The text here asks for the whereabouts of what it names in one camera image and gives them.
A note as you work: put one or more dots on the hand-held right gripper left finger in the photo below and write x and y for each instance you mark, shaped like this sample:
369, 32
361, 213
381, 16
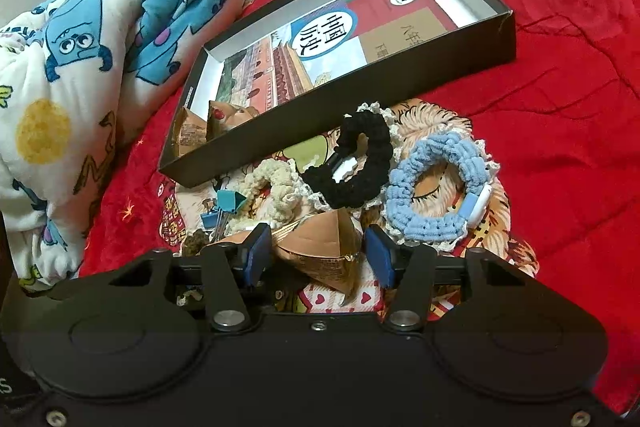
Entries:
257, 253

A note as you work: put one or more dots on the blue binder clip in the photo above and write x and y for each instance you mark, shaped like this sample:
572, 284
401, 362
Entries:
231, 201
214, 222

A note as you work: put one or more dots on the illustrated book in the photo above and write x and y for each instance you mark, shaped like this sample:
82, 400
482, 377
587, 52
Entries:
320, 52

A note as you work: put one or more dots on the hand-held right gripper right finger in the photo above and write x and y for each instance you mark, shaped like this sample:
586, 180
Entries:
377, 258

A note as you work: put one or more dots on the cartoon monster printed blanket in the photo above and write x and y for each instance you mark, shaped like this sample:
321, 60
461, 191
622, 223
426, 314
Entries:
75, 57

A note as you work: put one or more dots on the red printed bedspread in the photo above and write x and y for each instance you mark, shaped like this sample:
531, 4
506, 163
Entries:
550, 57

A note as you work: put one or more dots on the brown triangular snack packet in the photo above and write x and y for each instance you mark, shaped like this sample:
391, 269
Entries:
226, 117
190, 132
320, 252

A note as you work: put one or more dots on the black crochet scrunchie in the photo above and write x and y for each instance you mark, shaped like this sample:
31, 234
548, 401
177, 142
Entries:
371, 142

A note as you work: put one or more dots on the cream crochet scrunchie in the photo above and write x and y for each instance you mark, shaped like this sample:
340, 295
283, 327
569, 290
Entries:
270, 174

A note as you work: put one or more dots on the black cardboard box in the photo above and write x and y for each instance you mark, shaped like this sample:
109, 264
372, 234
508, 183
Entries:
350, 93

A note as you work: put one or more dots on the blue crochet scrunchie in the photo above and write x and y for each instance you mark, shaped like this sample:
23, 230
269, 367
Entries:
435, 148

